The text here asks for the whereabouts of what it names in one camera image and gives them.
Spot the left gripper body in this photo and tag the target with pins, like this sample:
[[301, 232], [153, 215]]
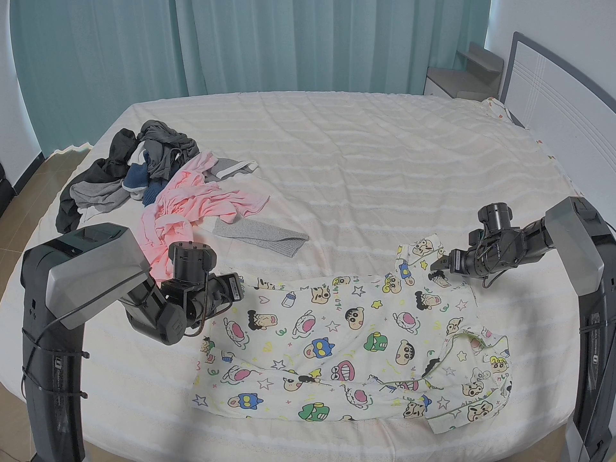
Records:
[[228, 289]]

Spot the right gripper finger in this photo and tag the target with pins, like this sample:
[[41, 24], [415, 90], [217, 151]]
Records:
[[442, 272], [443, 260]]

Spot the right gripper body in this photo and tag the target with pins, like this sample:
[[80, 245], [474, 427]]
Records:
[[462, 262]]

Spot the white printed pyjama top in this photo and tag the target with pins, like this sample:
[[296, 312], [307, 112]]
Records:
[[346, 335]]

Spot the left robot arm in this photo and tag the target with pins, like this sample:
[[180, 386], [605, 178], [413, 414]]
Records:
[[91, 277]]

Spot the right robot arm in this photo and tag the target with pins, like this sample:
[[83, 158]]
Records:
[[572, 243]]

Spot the pile of clothes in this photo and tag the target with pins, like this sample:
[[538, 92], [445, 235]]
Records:
[[103, 188]]

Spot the grey knitted garment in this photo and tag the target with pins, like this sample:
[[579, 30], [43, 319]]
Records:
[[264, 236]]

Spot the pink garment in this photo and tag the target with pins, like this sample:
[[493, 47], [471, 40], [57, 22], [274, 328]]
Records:
[[187, 195]]

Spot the bed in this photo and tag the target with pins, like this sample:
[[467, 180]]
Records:
[[365, 161]]

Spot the grey white bedside table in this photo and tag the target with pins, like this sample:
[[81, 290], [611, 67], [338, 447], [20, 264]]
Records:
[[457, 80]]

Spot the blue-green curtain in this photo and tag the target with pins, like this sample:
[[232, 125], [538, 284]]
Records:
[[144, 31]]

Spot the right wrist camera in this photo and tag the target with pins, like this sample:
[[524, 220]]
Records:
[[477, 238]]

